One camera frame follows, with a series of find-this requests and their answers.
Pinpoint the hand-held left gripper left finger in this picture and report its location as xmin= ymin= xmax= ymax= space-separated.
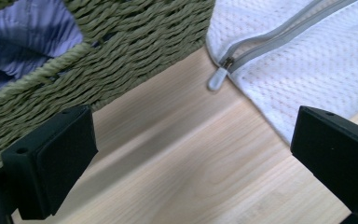
xmin=0 ymin=105 xmax=99 ymax=220

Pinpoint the purple shirt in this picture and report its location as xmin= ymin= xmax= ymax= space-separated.
xmin=0 ymin=0 xmax=84 ymax=99

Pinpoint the white mesh laundry bag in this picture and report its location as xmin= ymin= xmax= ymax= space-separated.
xmin=205 ymin=0 xmax=358 ymax=146

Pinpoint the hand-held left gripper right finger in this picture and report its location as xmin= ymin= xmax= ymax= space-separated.
xmin=290 ymin=105 xmax=358 ymax=223

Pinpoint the green woven basket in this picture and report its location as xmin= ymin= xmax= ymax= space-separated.
xmin=0 ymin=0 xmax=217 ymax=174

